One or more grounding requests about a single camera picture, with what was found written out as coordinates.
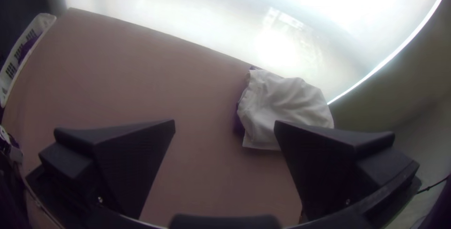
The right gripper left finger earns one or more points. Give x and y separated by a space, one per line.
123 158

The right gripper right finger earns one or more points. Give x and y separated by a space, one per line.
324 165

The white laundry basket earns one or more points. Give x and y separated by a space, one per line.
28 42

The pile of folded clothes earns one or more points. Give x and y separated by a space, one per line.
282 105

